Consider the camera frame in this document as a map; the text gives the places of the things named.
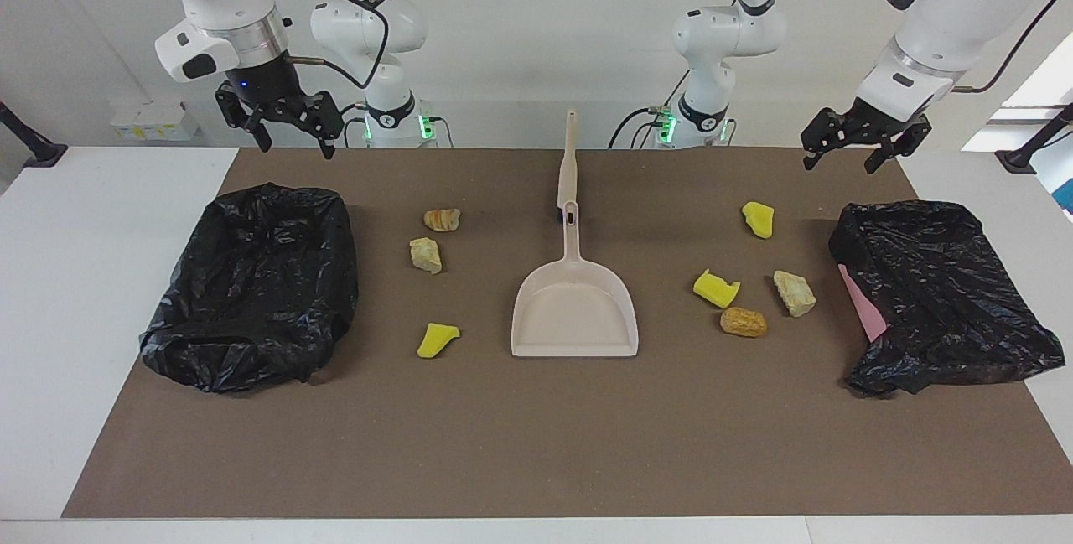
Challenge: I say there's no yellow rounded sponge piece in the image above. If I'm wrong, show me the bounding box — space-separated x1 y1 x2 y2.
742 201 775 240

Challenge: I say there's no pale ridged pastry toy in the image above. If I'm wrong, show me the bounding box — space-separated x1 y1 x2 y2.
773 270 817 318

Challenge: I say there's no yellow notched sponge piece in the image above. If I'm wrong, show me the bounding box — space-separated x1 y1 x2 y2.
693 268 742 309

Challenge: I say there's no brown bread roll toy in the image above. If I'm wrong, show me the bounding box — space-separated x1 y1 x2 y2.
720 307 768 338

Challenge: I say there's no yellow wedge sponge piece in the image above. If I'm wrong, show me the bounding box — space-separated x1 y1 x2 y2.
417 323 461 359

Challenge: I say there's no beige brush with black bristles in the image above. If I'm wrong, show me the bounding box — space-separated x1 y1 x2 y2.
556 110 581 222

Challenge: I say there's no beige plastic dustpan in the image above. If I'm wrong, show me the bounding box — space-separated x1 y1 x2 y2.
511 200 640 358

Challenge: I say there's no pink plastic bin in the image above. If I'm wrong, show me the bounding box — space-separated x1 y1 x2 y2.
838 263 889 344

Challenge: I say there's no black trash bag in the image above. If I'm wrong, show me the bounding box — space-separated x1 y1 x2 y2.
828 200 1065 398

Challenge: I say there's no black bag lined bin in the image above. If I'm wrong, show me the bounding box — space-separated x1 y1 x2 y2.
140 183 360 394

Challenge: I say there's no brown table mat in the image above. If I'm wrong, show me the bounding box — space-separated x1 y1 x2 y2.
61 148 1073 520

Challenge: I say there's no black base cable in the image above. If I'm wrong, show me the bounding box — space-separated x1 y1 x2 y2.
339 102 370 148
608 70 671 149

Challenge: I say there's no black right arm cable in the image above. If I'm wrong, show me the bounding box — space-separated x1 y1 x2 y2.
267 0 391 91

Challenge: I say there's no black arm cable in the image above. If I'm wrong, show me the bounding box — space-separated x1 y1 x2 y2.
951 0 1070 95
267 0 391 91

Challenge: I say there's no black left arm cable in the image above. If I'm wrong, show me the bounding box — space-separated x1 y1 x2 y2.
951 0 1070 95

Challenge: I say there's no white wall socket box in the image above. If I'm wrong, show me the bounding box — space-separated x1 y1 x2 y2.
111 102 200 142

